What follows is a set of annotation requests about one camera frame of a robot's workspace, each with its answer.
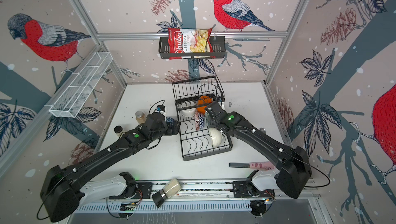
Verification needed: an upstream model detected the cream ceramic bowl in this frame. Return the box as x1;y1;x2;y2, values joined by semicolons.
208;128;223;148

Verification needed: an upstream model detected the orange plastic bowl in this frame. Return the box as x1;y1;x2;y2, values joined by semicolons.
197;95;213;115

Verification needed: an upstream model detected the white ceramic bowl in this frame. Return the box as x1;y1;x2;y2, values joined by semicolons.
180;101;197;118

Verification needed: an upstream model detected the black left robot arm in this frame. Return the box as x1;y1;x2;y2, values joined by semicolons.
40;113;180;223

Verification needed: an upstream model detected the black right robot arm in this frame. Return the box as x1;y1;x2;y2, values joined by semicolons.
205;102;312;199

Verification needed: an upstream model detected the silver lidded spice jar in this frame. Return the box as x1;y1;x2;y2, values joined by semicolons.
135;110;146;124

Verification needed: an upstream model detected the black lidded spice jar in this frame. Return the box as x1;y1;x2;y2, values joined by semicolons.
113;126;123;136

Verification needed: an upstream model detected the red cassava chips bag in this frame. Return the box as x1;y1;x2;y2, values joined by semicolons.
168;28;213;54

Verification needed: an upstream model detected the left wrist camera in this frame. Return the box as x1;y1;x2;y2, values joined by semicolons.
155;105;166;116

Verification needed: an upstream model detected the black wire dish rack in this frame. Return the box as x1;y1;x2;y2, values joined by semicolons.
172;76;233;162

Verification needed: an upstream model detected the black wall shelf basket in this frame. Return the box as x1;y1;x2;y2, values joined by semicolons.
158;36;226;59

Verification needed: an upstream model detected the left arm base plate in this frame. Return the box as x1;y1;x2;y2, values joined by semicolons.
109;182;153;200

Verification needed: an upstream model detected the pink handled knife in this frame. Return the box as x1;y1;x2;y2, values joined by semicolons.
229;162;275;170

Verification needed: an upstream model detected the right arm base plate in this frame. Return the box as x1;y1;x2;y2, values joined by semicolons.
230;181;275;199

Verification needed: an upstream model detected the white mesh wall shelf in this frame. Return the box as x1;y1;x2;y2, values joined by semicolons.
49;52;113;118

